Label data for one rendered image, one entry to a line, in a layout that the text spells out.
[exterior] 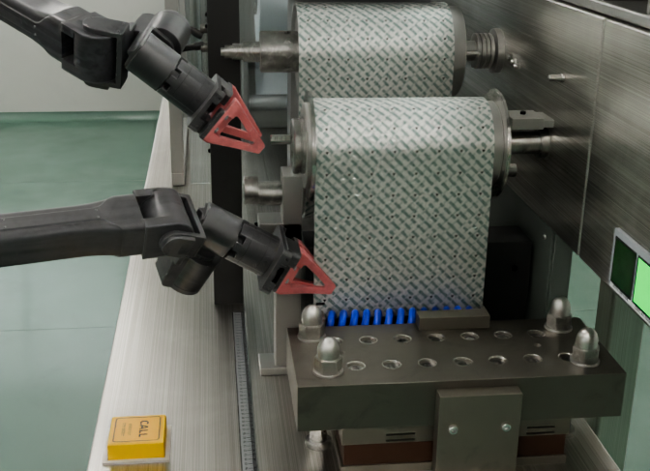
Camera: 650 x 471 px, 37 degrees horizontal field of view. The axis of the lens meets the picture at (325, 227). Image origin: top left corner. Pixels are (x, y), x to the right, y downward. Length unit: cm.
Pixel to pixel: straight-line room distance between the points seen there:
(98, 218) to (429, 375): 44
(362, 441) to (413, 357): 12
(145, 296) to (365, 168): 60
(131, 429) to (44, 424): 188
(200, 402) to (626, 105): 69
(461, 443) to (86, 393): 223
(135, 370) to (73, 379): 192
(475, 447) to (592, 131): 41
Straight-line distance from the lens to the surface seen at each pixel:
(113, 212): 118
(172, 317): 162
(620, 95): 114
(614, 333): 160
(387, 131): 124
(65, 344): 361
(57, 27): 130
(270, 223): 133
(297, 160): 126
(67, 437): 306
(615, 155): 114
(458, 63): 149
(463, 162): 127
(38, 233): 116
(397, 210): 127
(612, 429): 169
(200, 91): 126
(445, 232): 129
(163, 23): 132
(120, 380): 144
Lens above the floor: 158
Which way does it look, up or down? 20 degrees down
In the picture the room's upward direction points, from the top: 1 degrees clockwise
